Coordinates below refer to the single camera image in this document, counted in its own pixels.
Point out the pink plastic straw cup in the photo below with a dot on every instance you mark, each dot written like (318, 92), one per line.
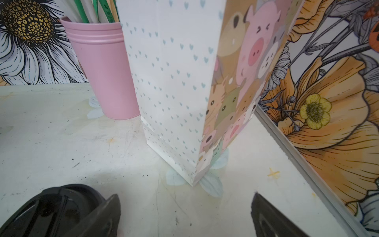
(102, 54)

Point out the black plastic cup lid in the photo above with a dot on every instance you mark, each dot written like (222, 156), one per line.
(53, 212)

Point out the aluminium right corner post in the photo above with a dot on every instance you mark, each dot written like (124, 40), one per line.
(348, 222)

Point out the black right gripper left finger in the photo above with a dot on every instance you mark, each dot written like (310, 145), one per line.
(101, 222)

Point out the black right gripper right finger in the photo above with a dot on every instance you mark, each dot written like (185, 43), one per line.
(270, 222)

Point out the cartoon animal paper gift bag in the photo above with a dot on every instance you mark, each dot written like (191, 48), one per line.
(198, 68)

